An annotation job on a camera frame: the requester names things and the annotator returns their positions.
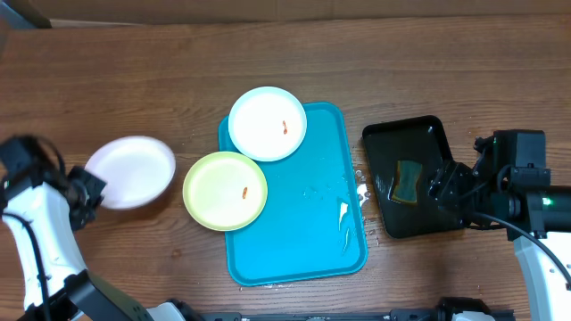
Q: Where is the yellow-green plate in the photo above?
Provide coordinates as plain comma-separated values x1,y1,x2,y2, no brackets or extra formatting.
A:
182,152,268,232

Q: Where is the light blue plate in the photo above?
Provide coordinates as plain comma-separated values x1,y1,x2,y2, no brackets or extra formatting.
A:
228,86,307,161

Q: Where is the black plastic tray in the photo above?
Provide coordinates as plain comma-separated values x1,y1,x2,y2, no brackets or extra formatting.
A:
362,115,461,239

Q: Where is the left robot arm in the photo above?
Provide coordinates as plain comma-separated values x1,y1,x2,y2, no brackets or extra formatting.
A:
1,165,196,321

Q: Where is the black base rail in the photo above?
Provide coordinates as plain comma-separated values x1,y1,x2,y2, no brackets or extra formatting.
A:
200,297,517,321

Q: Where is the teal plastic tray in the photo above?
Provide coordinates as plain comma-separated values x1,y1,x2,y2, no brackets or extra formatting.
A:
225,102,368,286

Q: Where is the white pink plate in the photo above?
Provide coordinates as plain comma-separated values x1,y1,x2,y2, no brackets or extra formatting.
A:
85,136,176,210

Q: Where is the green and yellow sponge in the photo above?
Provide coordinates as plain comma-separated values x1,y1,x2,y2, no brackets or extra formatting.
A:
390,160,423,206

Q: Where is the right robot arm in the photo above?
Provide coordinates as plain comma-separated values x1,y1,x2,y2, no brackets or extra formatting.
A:
428,129,570,320

